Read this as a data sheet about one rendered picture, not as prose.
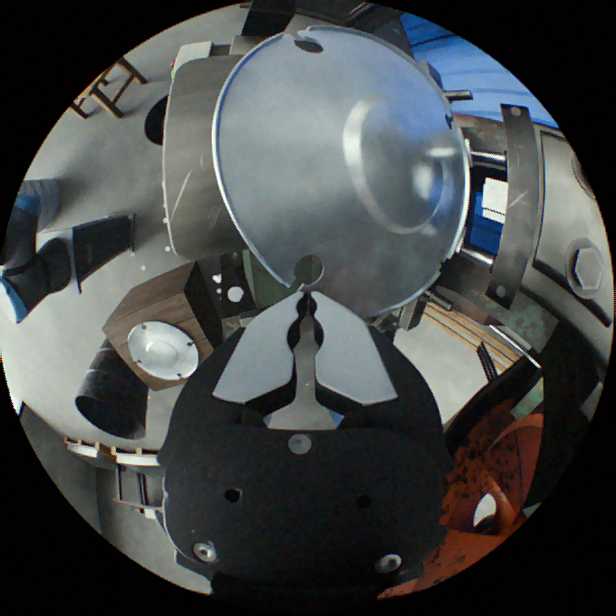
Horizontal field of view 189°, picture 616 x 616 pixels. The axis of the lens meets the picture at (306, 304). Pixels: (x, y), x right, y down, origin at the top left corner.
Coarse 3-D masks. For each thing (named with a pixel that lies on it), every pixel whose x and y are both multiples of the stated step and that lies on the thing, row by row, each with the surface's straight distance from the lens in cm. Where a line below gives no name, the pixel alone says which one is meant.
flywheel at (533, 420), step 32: (512, 416) 52; (448, 448) 44; (480, 448) 42; (512, 448) 55; (448, 480) 36; (480, 480) 45; (512, 480) 53; (448, 512) 36; (512, 512) 53; (448, 544) 42; (480, 544) 48; (448, 576) 45
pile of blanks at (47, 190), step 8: (24, 184) 126; (32, 184) 128; (40, 184) 132; (48, 184) 134; (56, 184) 138; (24, 192) 121; (32, 192) 124; (40, 192) 127; (48, 192) 132; (56, 192) 136; (40, 200) 126; (48, 200) 131; (56, 200) 135; (40, 208) 126; (48, 208) 130; (56, 208) 135; (40, 216) 127; (48, 216) 132; (40, 224) 131; (48, 224) 138; (40, 232) 141
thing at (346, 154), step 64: (256, 64) 15; (320, 64) 16; (384, 64) 22; (256, 128) 12; (320, 128) 13; (384, 128) 16; (448, 128) 28; (256, 192) 11; (320, 192) 12; (384, 192) 15; (448, 192) 25; (256, 256) 11; (320, 256) 13; (384, 256) 17; (448, 256) 28
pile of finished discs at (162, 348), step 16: (144, 336) 74; (160, 336) 72; (176, 336) 70; (144, 352) 79; (160, 352) 76; (176, 352) 75; (192, 352) 74; (144, 368) 86; (160, 368) 83; (176, 368) 81; (192, 368) 80
